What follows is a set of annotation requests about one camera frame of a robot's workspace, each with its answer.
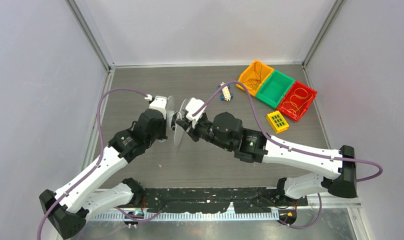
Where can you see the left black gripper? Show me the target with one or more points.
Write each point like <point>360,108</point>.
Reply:
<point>163,134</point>

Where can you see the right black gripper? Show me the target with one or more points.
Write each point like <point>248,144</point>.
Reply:
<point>187,124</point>

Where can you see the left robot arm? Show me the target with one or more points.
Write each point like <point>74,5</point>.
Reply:
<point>70,207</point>

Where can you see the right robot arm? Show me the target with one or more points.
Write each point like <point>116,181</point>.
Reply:
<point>331,170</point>

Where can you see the beige blue connector block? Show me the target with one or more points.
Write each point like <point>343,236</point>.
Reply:
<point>226,95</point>

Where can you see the orange plastic bin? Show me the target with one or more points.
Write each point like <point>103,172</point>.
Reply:
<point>254,76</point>

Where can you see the yellow grid block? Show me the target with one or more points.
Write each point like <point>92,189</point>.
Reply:
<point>277,121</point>

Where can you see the green plastic bin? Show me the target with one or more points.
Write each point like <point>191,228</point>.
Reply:
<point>274,88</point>

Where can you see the red plastic bin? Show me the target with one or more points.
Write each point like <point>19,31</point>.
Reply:
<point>297,101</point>

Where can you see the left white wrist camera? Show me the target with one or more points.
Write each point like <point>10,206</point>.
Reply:
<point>160,103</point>

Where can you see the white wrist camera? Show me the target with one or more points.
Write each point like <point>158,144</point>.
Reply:
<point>160,103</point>
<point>194,110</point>

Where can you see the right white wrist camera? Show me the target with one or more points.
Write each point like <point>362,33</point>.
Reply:
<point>194,110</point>

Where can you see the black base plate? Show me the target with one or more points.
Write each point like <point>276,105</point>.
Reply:
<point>214,200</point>

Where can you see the slotted cable duct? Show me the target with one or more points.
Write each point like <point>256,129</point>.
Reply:
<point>229,215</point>

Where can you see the aluminium rail frame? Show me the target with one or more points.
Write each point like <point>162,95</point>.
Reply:
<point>332,202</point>

